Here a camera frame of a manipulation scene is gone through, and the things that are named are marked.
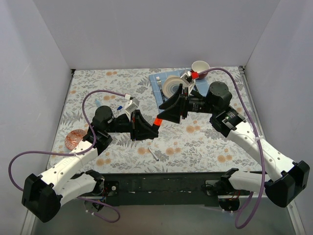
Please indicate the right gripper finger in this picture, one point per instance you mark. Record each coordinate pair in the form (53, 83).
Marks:
(171, 114)
(172, 99)

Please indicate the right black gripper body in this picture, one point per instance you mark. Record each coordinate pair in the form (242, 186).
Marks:
(184, 105)

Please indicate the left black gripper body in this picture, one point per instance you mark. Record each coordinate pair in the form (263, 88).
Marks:
(133, 126)

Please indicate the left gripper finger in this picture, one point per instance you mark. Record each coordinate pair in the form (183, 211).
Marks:
(142, 123)
(148, 134)

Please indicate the black orange highlighter pen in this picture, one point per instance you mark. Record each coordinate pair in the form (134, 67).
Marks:
(155, 128)

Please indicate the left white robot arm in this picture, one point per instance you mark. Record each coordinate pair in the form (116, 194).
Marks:
(44, 194)

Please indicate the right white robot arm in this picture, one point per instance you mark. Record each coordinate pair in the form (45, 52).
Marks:
(284, 178)

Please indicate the white grey pen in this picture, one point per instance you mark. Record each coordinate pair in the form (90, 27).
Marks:
(153, 154)

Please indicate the light blue pen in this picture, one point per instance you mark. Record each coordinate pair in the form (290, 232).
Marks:
(98, 103)

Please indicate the beige blue plate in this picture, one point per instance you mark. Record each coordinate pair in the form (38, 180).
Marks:
(171, 85)

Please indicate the blue checked cloth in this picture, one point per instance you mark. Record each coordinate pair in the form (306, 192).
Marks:
(201, 85)

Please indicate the red white cup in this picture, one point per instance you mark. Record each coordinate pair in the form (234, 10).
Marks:
(199, 66)

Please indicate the red patterned small bowl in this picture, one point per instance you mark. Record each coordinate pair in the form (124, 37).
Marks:
(73, 138)

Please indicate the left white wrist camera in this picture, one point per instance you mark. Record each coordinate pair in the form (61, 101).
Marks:
(131, 105)

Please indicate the fork with black handle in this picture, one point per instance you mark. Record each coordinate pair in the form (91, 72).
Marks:
(158, 81)

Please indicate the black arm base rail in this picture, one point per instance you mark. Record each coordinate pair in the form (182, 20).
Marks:
(167, 189)

